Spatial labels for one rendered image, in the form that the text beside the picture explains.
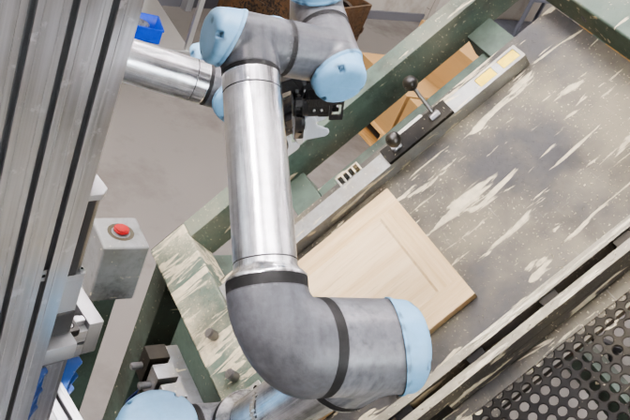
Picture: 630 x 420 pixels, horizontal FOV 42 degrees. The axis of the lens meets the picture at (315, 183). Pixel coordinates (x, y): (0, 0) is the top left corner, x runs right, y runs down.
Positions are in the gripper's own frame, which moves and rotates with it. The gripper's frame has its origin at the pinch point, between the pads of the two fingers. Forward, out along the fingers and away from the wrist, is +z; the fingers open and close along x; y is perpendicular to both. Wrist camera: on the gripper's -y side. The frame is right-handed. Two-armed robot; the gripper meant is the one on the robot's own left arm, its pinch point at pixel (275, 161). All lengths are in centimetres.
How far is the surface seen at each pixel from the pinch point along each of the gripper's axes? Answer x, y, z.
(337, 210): -0.9, 15.8, 26.9
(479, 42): 12, 72, 10
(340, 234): -5.9, 13.0, 29.3
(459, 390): -57, 5, 21
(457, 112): -4, 50, 10
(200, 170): 166, 48, 180
